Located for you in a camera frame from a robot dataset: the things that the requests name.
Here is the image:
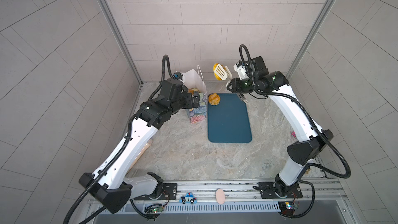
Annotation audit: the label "pink oval eraser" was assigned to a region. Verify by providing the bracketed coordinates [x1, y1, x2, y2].
[216, 189, 226, 204]

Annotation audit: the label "blue toy car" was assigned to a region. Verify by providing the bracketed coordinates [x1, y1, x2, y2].
[179, 192, 197, 205]

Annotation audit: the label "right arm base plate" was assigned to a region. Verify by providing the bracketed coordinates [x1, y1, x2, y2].
[256, 181, 303, 199]

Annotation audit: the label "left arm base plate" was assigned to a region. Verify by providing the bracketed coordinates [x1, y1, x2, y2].
[157, 183, 177, 201]

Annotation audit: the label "right circuit board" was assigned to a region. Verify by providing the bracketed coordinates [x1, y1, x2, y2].
[278, 201, 299, 216]

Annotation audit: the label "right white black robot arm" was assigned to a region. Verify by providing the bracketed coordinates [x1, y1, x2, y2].
[227, 44, 351, 198]

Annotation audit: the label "floral paper gift bag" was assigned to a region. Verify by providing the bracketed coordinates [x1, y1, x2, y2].
[173, 65, 207, 124]

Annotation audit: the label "aluminium rail frame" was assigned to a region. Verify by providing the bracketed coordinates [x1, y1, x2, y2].
[81, 178, 358, 224]

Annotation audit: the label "teal rectangular tray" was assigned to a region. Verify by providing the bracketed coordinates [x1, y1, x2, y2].
[207, 93, 252, 143]

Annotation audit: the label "round swirl bun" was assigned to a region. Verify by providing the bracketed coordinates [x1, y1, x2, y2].
[208, 93, 221, 106]

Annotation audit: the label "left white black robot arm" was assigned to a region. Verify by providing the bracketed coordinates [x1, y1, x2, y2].
[63, 55, 200, 224]

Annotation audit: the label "left circuit board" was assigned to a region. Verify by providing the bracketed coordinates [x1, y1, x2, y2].
[145, 203, 164, 215]

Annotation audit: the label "reddish brown croissant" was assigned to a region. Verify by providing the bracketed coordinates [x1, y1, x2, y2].
[188, 88, 199, 95]

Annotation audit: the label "small yellow striped bun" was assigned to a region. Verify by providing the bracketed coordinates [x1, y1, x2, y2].
[213, 63, 224, 80]

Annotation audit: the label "metal tongs with white tips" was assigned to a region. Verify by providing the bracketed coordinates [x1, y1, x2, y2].
[213, 63, 250, 104]

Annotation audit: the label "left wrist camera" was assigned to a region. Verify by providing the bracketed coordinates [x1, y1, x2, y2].
[172, 72, 183, 81]

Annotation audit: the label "circuit board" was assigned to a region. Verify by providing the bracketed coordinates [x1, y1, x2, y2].
[145, 203, 164, 215]
[278, 201, 299, 216]

